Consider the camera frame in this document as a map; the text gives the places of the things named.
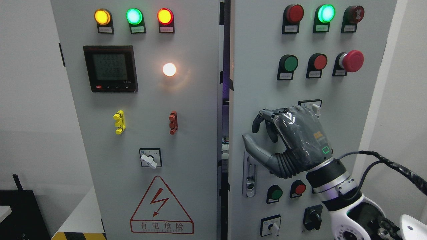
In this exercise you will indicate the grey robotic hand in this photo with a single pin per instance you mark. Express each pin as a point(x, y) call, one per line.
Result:
point(307, 146)

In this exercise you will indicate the green push button lower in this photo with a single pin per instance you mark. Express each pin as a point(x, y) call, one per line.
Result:
point(274, 194)

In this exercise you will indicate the white rotary switch lower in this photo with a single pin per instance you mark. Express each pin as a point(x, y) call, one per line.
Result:
point(270, 226)

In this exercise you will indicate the black digital power meter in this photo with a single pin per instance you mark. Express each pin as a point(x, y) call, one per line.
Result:
point(111, 68)

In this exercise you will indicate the yellow indicator light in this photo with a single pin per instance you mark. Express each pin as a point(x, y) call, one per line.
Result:
point(104, 21)

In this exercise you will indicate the white rotary switch left door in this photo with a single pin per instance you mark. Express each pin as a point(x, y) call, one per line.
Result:
point(150, 157)

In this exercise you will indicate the grey left cabinet door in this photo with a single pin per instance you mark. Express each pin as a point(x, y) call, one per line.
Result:
point(189, 158)

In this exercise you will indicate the red indicator light top right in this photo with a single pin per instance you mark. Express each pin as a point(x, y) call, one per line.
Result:
point(292, 16)

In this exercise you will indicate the white rotary switch upper right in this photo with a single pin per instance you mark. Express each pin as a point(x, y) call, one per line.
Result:
point(315, 105)

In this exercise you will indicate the yellow terminal connector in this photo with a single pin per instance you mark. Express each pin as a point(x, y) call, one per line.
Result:
point(119, 122)

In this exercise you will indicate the red push button upper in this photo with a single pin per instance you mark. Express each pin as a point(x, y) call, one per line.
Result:
point(316, 63)

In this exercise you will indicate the red lit indicator light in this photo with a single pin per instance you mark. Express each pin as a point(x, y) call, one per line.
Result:
point(166, 21)

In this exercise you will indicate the grey cabinet door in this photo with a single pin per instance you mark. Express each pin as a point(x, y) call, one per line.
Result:
point(189, 158)
point(257, 45)

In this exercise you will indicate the green indicator light top left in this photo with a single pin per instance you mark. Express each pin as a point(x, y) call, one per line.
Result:
point(136, 21)

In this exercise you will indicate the black rotary selector switch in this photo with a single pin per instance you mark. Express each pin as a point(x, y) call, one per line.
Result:
point(312, 217)

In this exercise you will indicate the silver door handle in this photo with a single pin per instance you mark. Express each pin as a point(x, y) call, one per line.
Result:
point(249, 182)

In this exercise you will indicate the white lit indicator light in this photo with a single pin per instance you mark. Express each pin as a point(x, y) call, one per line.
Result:
point(169, 69)

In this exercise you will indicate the green lit indicator top right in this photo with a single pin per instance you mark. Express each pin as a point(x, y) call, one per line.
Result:
point(323, 16)

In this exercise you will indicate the red electric hazard warning sticker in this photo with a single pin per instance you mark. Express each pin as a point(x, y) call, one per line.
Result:
point(159, 211)

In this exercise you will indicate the green push button upper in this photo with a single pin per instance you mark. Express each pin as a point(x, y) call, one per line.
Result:
point(287, 65)

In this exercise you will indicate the green push button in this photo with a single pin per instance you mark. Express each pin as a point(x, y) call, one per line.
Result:
point(274, 194)
point(287, 65)

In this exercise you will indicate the grey right cabinet door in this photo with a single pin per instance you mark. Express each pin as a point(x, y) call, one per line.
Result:
point(257, 45)

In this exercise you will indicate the red terminal connector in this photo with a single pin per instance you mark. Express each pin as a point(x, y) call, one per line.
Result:
point(173, 122)

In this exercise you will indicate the red emergency stop button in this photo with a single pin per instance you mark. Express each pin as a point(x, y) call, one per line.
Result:
point(350, 61)

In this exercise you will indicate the red push button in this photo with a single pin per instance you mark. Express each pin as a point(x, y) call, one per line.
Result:
point(316, 63)
point(297, 189)

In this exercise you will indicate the white platform with hazard stripes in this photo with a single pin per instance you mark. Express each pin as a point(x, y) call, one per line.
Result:
point(84, 223)

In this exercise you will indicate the white rotary switch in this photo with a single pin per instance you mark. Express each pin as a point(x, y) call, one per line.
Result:
point(270, 226)
point(315, 105)

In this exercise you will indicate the dark red buzzer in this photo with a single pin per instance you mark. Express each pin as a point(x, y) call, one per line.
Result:
point(351, 17)

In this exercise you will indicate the robot arm silver white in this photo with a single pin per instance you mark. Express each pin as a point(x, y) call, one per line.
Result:
point(353, 216)

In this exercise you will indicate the black box with antenna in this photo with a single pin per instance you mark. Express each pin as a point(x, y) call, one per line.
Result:
point(25, 221)

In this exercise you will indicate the red push button lower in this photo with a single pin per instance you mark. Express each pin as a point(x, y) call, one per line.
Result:
point(297, 189)

